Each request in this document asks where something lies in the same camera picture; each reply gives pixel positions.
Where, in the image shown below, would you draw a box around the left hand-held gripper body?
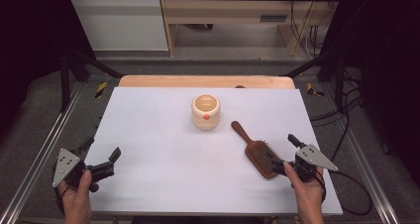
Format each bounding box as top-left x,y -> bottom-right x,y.
52,146 -> 116,193

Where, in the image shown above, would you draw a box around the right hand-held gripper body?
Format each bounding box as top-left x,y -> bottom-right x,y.
270,144 -> 340,184

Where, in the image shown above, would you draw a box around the brown wooden hairbrush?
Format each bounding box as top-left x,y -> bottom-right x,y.
230,120 -> 282,180

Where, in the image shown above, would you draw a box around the cream ribbed cup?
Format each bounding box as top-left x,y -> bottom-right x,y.
190,93 -> 222,131

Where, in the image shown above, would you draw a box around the person's right hand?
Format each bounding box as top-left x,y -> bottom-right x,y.
282,162 -> 327,206

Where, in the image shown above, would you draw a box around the person's left hand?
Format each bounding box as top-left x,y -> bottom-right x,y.
58,168 -> 94,213

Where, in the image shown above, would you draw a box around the white board sheet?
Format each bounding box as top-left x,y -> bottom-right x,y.
83,86 -> 345,217

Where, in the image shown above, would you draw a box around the black metal stand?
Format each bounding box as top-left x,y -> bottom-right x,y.
279,49 -> 347,113
58,49 -> 125,113

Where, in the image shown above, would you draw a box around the light wooden table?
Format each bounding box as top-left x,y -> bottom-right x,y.
117,74 -> 296,90

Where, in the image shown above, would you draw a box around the black curtain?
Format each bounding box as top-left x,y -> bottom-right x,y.
0,0 -> 97,138
320,0 -> 420,187

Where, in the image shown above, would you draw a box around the white cabinet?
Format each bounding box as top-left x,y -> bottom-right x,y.
64,0 -> 169,53

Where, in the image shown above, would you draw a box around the light wooden desk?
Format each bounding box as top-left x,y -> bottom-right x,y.
157,0 -> 345,57

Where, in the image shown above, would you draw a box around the aluminium rail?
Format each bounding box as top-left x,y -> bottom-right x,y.
341,124 -> 402,224
0,80 -> 85,224

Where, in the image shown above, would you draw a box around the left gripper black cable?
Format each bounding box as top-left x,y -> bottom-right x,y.
52,182 -> 72,216

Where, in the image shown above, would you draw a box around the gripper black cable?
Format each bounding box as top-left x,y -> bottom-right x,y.
52,182 -> 72,216
315,167 -> 374,217

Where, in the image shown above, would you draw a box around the black floor cables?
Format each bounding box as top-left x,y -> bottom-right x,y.
309,69 -> 365,163

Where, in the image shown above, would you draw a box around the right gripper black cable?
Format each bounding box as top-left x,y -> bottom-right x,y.
315,167 -> 374,217

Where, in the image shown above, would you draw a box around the bundle of hanging cables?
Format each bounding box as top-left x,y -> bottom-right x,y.
288,0 -> 333,59

